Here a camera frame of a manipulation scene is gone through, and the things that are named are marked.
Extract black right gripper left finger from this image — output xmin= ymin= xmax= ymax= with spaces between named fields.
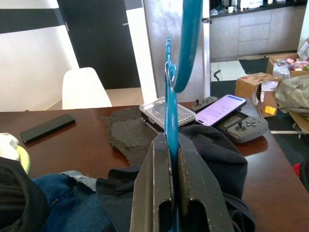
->
xmin=129 ymin=132 xmax=175 ymax=232

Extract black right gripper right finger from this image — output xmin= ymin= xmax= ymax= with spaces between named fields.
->
xmin=177 ymin=132 xmax=234 ymax=232

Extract dark navy garment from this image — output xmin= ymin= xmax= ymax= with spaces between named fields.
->
xmin=95 ymin=124 xmax=256 ymax=232

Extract blue plastic hanger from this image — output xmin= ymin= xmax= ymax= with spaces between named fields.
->
xmin=164 ymin=0 xmax=203 ymax=232

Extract grey felt cloth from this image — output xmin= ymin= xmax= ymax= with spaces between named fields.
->
xmin=100 ymin=106 xmax=167 ymax=167

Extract clear plastic parts box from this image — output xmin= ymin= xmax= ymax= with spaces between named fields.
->
xmin=139 ymin=96 xmax=197 ymax=129

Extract grey handheld controller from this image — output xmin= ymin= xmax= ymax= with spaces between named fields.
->
xmin=190 ymin=96 xmax=269 ymax=144

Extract blue denim jeans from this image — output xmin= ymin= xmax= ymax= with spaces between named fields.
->
xmin=32 ymin=170 xmax=114 ymax=232

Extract smartphone with lit screen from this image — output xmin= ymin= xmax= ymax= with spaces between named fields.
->
xmin=195 ymin=94 xmax=247 ymax=127

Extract white rod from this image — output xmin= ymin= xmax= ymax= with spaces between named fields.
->
xmin=270 ymin=130 xmax=303 ymax=135

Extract open cardboard box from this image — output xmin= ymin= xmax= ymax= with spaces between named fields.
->
xmin=235 ymin=72 xmax=282 ymax=118

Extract white shell chair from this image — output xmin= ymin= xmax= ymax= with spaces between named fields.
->
xmin=62 ymin=67 xmax=113 ymax=110

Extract black phone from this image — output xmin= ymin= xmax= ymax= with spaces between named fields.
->
xmin=20 ymin=114 xmax=76 ymax=145

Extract lime green item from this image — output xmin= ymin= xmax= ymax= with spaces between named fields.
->
xmin=15 ymin=145 xmax=31 ymax=174

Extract black garment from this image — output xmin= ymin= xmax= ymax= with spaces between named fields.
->
xmin=0 ymin=157 xmax=50 ymax=232

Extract olive green cloth bundle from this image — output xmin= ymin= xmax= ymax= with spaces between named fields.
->
xmin=274 ymin=74 xmax=309 ymax=114

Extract black kitchen floor mat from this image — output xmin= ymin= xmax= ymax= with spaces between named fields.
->
xmin=238 ymin=57 xmax=273 ymax=75

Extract silver refrigerator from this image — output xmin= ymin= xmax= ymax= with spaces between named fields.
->
xmin=142 ymin=0 xmax=211 ymax=102

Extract cardboard box with packets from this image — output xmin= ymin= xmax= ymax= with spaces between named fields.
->
xmin=265 ymin=53 xmax=309 ymax=78

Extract white cloth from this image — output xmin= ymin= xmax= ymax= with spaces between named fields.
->
xmin=0 ymin=132 xmax=20 ymax=160

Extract grey kitchen cabinet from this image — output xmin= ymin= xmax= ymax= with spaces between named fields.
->
xmin=209 ymin=4 xmax=305 ymax=62

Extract white carton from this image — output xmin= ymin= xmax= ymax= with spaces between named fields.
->
xmin=297 ymin=37 xmax=309 ymax=61

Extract black door silver handle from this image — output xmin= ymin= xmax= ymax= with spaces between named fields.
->
xmin=56 ymin=0 xmax=142 ymax=89

